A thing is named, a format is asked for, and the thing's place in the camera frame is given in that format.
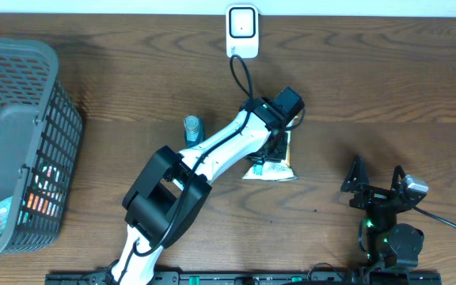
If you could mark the teal bottle with clear cap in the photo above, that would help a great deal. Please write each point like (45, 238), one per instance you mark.
(193, 131)

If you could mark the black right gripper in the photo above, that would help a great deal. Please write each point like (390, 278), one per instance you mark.
(373, 195)

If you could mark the colourful packets in basket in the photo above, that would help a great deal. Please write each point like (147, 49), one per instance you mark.
(45, 187)

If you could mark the white and yellow snack bag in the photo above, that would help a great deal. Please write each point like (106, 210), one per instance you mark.
(278, 167)

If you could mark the dark grey plastic basket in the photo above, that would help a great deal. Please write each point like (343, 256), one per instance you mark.
(40, 137)

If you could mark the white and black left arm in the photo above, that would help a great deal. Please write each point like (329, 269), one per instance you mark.
(169, 193)

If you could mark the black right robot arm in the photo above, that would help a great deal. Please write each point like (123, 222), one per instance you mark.
(391, 247)

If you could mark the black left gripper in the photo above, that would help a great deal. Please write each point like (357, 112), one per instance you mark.
(280, 147)

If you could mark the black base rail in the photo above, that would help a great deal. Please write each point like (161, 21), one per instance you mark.
(176, 278)

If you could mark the white barcode scanner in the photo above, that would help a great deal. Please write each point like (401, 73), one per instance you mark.
(242, 31)

